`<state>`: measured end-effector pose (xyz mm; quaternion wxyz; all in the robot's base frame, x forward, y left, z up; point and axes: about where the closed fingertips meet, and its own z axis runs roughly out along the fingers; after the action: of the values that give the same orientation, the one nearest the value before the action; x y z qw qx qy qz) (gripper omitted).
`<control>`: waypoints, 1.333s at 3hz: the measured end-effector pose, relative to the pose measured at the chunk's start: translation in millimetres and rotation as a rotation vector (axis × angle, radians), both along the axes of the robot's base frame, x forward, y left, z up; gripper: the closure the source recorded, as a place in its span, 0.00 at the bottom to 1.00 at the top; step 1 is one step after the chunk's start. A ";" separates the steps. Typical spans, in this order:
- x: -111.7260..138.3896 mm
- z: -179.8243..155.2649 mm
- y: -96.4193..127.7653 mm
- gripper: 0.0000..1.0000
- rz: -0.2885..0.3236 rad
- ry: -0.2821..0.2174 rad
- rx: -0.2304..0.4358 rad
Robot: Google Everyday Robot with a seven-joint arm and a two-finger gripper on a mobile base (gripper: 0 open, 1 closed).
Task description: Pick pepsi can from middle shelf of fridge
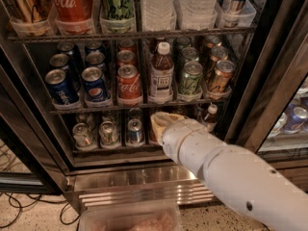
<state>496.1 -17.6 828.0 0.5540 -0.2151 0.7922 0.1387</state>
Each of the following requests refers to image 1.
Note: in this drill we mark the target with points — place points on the large coca-cola can top shelf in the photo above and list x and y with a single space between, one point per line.
73 10

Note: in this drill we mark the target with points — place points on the red coca-cola can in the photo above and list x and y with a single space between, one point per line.
125 57
128 82

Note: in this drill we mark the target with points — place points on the blue can right fridge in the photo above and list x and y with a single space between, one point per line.
296 117

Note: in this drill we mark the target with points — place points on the green lacroix can front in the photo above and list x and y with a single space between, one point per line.
191 76

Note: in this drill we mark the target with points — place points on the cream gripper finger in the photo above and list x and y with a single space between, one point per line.
160 121

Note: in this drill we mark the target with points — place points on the blue pepsi can front left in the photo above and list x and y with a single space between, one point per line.
60 87

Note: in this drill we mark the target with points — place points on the silver can bottom left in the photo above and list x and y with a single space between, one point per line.
82 135

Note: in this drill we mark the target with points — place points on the clear water bottle top right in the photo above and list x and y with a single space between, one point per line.
196 14

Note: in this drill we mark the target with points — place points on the middle wire shelf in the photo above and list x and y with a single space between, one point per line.
141 106

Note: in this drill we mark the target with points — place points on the clear water bottle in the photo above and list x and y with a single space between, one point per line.
158 15
196 14

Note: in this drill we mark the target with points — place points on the red coca-cola can front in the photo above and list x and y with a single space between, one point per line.
128 82

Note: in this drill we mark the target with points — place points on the wire shelf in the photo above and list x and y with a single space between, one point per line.
133 35
141 106

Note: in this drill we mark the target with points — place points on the blue can bottom shelf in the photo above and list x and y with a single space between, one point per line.
134 131

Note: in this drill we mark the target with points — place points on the clear water bottle top left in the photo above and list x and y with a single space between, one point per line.
158 15

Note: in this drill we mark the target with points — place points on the orange lacroix can middle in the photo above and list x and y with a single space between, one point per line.
217 53

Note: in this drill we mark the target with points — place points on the red coca-cola can middle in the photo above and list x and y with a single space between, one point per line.
125 57

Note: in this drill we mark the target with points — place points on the gold can top shelf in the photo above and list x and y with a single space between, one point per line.
28 11

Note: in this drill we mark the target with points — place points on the clear plastic bin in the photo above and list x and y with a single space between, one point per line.
155 215

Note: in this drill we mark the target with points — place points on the green lacroix can top shelf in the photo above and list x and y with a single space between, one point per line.
117 9

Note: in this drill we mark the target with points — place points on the blue pepsi can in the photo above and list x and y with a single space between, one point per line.
96 59
62 61
60 87
94 84

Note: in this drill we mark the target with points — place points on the green lacroix can middle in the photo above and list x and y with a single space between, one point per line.
189 54

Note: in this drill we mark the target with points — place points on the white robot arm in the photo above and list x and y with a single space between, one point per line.
240 179

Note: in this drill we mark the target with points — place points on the tea bottle bottom shelf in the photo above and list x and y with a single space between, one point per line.
210 119

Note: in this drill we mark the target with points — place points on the brown tea bottle white cap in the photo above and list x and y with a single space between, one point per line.
161 72

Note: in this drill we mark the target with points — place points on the steel fridge base grille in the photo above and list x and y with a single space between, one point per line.
126 185

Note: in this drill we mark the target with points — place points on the orange lacroix can front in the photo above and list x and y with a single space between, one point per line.
221 76

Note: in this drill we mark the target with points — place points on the orange lacroix can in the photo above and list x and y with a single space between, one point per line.
217 53
221 76

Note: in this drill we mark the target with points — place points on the blue pepsi can middle left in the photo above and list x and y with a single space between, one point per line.
62 61

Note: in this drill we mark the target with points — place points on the upper wire shelf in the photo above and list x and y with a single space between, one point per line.
133 35

